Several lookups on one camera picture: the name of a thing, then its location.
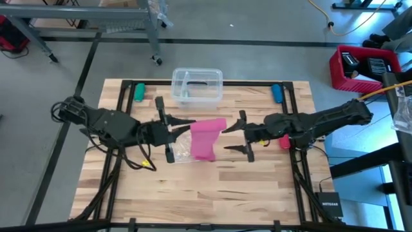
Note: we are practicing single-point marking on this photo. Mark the black battery pack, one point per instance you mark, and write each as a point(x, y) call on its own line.
point(349, 62)
point(376, 67)

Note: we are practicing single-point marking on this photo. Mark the red plastic crate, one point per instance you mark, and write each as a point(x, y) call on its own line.
point(354, 84)

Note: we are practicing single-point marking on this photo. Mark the red black tool bag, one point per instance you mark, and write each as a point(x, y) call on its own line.
point(11, 35)

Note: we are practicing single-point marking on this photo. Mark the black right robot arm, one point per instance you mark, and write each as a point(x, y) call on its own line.
point(322, 124)

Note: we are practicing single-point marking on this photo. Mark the black metal table frame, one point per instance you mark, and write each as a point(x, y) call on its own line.
point(244, 83)

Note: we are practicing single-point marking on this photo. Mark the clear plastic zipper bag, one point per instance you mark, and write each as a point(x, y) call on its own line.
point(181, 151)

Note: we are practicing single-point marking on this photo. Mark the black floor stand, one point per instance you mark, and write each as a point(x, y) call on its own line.
point(367, 4)

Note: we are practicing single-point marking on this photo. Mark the blue bandage roll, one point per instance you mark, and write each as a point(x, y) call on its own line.
point(277, 93)

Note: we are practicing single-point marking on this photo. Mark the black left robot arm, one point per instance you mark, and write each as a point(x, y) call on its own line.
point(109, 124)

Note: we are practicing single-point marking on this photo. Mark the green bandage roll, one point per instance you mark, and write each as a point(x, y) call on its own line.
point(139, 92)

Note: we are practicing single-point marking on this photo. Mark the pink elastic bandage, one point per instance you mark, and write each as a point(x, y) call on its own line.
point(206, 138)

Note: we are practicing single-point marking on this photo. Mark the black desk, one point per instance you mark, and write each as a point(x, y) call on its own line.
point(402, 193)

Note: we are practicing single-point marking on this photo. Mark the grey metal frame workbench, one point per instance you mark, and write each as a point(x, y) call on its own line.
point(80, 13)

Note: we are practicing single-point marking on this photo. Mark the crumpled clear plastic bag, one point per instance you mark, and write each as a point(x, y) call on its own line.
point(402, 112)

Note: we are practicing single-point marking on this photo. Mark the clear plastic storage bin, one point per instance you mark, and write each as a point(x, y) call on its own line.
point(209, 93)

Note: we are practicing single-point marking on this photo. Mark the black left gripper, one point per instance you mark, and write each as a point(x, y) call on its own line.
point(154, 133)

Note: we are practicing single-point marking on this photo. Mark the black Netgear network switch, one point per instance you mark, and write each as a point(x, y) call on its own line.
point(329, 204)

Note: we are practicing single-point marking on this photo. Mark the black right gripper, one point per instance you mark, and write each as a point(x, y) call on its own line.
point(256, 133)

